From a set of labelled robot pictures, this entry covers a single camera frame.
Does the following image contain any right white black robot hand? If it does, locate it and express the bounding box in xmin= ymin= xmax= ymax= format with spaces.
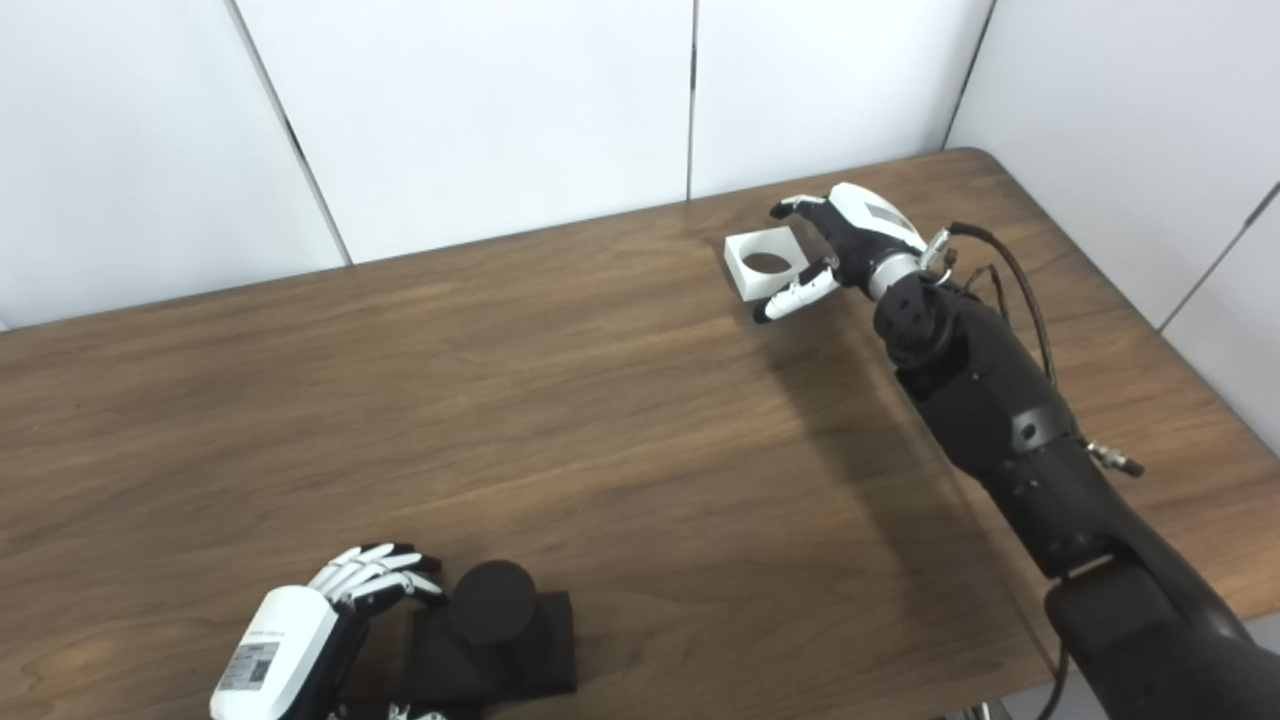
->
xmin=752 ymin=182 xmax=929 ymax=324

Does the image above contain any white square piece with hole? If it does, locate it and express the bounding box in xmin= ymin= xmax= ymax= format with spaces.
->
xmin=724 ymin=227 xmax=813 ymax=301

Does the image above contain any black peg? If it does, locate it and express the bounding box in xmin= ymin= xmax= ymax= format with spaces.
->
xmin=405 ymin=560 xmax=578 ymax=706

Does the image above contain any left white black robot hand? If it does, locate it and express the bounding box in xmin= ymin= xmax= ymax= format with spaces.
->
xmin=208 ymin=543 xmax=451 ymax=720

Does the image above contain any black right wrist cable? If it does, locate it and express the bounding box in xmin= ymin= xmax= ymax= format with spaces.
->
xmin=948 ymin=222 xmax=1059 ymax=391

